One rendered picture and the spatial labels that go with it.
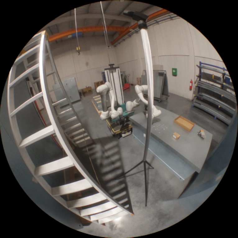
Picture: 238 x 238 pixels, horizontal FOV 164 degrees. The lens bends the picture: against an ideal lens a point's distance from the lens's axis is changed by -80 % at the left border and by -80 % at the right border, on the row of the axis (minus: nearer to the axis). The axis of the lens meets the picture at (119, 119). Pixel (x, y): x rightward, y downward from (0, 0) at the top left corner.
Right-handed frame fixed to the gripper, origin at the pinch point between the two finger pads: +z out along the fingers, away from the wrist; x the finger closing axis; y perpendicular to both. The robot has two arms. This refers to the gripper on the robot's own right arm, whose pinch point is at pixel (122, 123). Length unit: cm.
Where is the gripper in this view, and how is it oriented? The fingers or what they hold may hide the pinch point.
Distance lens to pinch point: 183.5
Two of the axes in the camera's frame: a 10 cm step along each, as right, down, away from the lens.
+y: -4.2, -4.3, 8.0
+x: -9.0, 3.4, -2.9
